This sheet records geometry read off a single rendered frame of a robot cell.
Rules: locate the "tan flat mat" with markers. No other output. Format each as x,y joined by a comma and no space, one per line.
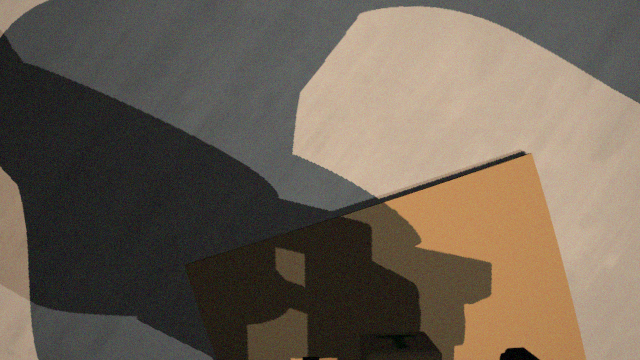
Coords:
473,262

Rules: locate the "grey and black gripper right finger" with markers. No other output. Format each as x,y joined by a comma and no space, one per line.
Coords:
517,354

